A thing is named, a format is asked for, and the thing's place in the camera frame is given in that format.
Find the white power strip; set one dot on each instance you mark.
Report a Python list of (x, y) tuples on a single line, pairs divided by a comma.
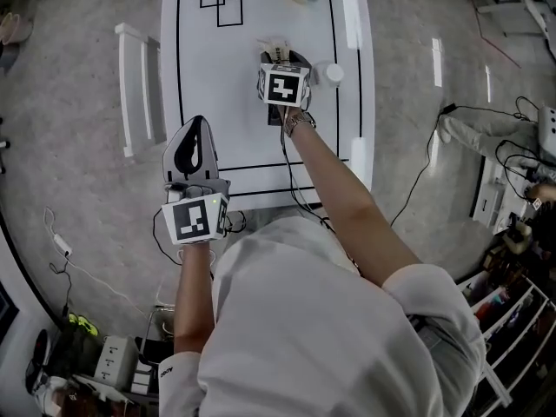
[(63, 244)]

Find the white long counter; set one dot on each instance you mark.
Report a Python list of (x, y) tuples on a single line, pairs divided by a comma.
[(26, 293)]

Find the clear snack packet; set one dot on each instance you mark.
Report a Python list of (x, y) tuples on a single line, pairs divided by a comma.
[(276, 50)]

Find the person's right forearm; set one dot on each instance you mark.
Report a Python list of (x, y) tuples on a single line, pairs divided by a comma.
[(347, 202)]

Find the person's left forearm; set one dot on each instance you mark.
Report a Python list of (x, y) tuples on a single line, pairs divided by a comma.
[(193, 302)]

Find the silver wristwatch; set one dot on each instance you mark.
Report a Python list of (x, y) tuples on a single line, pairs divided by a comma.
[(299, 122)]

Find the white wooden chair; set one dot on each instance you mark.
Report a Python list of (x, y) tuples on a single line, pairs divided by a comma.
[(128, 81)]

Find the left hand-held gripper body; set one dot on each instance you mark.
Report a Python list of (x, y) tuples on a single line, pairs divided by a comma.
[(191, 220)]

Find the white box with black icons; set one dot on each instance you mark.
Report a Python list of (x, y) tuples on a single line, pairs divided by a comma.
[(115, 359)]

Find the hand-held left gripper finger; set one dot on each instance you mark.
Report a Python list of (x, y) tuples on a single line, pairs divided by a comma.
[(210, 163), (169, 172)]

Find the beige plastic bucket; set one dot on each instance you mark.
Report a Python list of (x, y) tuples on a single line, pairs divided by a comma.
[(15, 28)]

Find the white low cabinet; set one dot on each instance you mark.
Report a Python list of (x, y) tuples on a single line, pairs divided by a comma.
[(486, 202)]

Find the white table with black lines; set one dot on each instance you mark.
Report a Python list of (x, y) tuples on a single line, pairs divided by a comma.
[(208, 102)]

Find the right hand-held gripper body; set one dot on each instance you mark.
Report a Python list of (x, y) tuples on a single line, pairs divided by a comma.
[(282, 87)]

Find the person's white shirt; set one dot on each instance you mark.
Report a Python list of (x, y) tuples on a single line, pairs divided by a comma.
[(313, 319)]

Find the clear plastic bottle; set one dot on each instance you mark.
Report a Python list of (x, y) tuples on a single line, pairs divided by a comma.
[(334, 73)]

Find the white shelving unit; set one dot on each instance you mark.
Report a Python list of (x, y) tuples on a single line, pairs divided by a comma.
[(497, 380)]

